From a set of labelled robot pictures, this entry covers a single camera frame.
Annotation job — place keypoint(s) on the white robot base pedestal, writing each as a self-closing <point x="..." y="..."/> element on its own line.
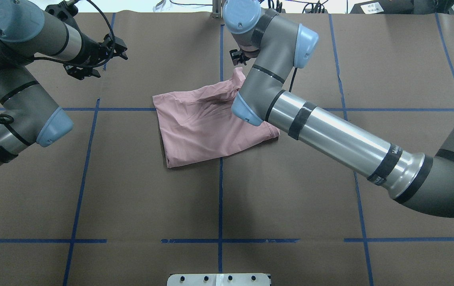
<point x="220" y="279"/>

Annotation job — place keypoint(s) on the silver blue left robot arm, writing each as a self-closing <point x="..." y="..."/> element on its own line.
<point x="27" y="34"/>

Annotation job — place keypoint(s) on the black power supply box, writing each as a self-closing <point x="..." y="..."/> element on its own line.
<point x="385" y="7"/>

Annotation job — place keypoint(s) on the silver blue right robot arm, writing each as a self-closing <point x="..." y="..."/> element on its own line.
<point x="415" y="180"/>

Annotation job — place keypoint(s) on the pink Snoopy t-shirt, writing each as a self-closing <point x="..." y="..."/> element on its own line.
<point x="199" y="125"/>

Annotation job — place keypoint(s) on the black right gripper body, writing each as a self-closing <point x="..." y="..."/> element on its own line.
<point x="236" y="57"/>

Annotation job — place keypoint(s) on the aluminium frame post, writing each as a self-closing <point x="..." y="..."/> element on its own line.
<point x="217" y="6"/>

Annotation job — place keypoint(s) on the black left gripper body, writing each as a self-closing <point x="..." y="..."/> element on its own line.
<point x="89" y="49"/>

